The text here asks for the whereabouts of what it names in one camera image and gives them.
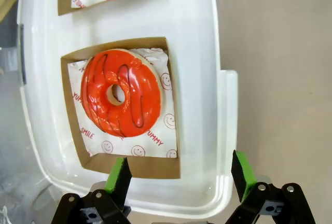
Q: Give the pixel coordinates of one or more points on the clear curved display lid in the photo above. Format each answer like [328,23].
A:
[10,136]

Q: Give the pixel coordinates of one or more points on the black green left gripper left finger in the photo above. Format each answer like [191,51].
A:
[119,177]

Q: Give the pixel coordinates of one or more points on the white display tray base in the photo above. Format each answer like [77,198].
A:
[202,53]

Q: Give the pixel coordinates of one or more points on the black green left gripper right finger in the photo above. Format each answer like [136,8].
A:
[241,172]

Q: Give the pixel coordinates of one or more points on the red glazed donut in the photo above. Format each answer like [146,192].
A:
[145,91]

